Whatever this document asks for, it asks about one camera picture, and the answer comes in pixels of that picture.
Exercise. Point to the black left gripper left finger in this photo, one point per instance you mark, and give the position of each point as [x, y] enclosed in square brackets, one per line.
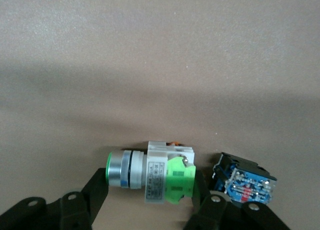
[70, 210]

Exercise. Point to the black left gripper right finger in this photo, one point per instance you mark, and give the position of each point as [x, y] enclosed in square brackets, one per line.
[215, 215]

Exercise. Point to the green push button white body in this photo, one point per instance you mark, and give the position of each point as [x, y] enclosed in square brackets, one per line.
[155, 175]

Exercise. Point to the red push button blue block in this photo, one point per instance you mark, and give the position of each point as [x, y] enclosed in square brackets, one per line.
[246, 182]

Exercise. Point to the brown table mat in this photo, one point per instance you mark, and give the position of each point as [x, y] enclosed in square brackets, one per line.
[160, 64]

